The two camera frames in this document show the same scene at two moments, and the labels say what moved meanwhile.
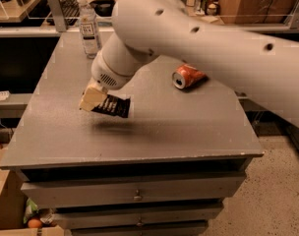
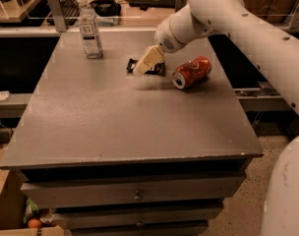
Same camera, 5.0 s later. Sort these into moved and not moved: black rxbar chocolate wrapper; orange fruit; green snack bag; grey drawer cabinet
Moved: black rxbar chocolate wrapper
Not moved: grey drawer cabinet; green snack bag; orange fruit
